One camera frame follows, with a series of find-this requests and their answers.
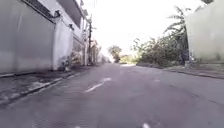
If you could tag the tree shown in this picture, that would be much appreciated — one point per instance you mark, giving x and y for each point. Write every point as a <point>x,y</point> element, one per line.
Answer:
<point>115,52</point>

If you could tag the utility pole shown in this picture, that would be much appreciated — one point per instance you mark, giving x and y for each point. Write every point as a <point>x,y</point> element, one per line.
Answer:
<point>89,43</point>

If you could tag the grey asphalt road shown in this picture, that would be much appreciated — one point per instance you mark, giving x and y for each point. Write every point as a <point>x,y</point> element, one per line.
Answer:
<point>126,96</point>

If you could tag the green bushes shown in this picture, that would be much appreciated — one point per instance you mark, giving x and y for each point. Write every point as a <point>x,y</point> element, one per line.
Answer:
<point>160,51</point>

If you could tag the grey concrete sidewalk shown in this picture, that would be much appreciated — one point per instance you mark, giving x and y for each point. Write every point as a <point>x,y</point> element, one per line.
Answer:
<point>20,85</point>
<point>196,70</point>

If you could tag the white walled building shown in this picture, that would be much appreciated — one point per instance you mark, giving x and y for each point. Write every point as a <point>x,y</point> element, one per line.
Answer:
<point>26,40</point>

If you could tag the pale concrete wall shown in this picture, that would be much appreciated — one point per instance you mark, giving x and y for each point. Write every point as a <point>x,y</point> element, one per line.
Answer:
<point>206,33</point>

